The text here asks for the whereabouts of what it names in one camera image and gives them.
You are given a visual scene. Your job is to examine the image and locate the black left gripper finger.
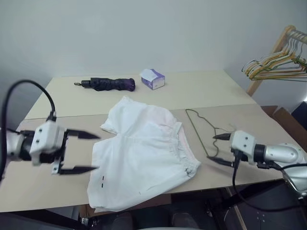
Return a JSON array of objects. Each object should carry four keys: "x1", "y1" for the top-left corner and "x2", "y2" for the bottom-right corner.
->
[
  {"x1": 66, "y1": 130, "x2": 102, "y2": 141},
  {"x1": 59, "y1": 166, "x2": 100, "y2": 176}
]

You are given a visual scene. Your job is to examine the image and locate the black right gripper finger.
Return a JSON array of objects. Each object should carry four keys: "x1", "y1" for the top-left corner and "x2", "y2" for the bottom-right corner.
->
[
  {"x1": 213, "y1": 133, "x2": 233, "y2": 142},
  {"x1": 207, "y1": 156, "x2": 234, "y2": 168}
]

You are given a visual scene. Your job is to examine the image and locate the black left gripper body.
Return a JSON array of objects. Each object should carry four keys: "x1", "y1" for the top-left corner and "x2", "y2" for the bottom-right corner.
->
[{"x1": 39, "y1": 128, "x2": 70, "y2": 176}]

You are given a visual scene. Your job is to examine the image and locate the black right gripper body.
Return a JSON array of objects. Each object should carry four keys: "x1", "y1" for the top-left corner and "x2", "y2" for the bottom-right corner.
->
[{"x1": 230, "y1": 148, "x2": 248, "y2": 168}]

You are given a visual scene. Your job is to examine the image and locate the white shorts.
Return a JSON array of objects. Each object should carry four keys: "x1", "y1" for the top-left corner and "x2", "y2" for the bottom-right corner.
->
[{"x1": 86, "y1": 95, "x2": 202, "y2": 209}]

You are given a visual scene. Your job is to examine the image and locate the wooden table leg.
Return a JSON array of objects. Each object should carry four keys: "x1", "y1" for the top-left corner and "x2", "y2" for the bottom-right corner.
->
[{"x1": 224, "y1": 186, "x2": 248, "y2": 230}]

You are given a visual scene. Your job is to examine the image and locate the folded black purple umbrella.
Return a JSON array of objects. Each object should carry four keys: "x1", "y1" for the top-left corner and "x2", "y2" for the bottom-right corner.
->
[{"x1": 74, "y1": 77, "x2": 136, "y2": 92}]

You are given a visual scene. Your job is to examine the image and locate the brown cardboard box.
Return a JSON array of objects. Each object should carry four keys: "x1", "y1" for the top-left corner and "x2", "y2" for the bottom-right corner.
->
[{"x1": 260, "y1": 105, "x2": 307, "y2": 154}]

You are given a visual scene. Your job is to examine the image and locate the dark rounded shape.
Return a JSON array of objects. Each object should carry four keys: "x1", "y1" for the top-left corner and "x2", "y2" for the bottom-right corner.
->
[
  {"x1": 112, "y1": 211, "x2": 134, "y2": 230},
  {"x1": 171, "y1": 205, "x2": 200, "y2": 230}
]

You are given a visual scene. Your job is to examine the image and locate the black object beside box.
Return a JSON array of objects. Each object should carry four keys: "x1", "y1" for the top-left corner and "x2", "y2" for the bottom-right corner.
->
[{"x1": 291, "y1": 100, "x2": 307, "y2": 122}]

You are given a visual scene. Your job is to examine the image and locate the bunch of hangers on rack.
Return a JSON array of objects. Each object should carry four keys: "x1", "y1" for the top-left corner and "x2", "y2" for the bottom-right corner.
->
[{"x1": 247, "y1": 35, "x2": 307, "y2": 81}]

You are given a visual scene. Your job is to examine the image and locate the purple white tissue pack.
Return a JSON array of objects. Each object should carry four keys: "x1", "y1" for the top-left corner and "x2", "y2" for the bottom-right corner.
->
[{"x1": 140, "y1": 68, "x2": 166, "y2": 91}]

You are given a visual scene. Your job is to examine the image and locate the wooden clothes rack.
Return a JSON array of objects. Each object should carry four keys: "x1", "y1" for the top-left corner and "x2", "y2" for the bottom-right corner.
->
[{"x1": 246, "y1": 24, "x2": 307, "y2": 97}]

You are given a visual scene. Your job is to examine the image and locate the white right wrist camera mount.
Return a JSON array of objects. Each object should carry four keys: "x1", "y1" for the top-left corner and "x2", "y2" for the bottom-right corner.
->
[{"x1": 228, "y1": 130, "x2": 258, "y2": 166}]

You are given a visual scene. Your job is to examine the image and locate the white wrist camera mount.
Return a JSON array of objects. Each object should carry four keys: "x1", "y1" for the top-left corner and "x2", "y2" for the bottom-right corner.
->
[
  {"x1": 228, "y1": 130, "x2": 258, "y2": 166},
  {"x1": 29, "y1": 119, "x2": 67, "y2": 166}
]

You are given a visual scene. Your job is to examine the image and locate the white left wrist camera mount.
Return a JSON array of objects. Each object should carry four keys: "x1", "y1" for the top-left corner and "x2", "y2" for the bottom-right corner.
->
[{"x1": 29, "y1": 119, "x2": 67, "y2": 166}]

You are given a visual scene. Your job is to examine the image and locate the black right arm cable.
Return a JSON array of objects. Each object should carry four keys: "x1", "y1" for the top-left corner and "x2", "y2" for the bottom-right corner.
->
[{"x1": 231, "y1": 154, "x2": 307, "y2": 213}]

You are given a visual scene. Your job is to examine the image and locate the thin wire hanger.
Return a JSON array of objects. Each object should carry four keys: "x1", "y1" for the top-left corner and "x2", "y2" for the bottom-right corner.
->
[{"x1": 185, "y1": 109, "x2": 237, "y2": 159}]

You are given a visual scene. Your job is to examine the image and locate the peach wire hanger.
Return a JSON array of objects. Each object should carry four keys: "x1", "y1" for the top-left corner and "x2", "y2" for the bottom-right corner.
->
[{"x1": 244, "y1": 33, "x2": 307, "y2": 79}]

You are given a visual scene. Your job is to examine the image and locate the green wire hanger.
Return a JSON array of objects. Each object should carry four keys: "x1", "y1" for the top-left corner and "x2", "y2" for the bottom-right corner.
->
[{"x1": 249, "y1": 54, "x2": 307, "y2": 82}]

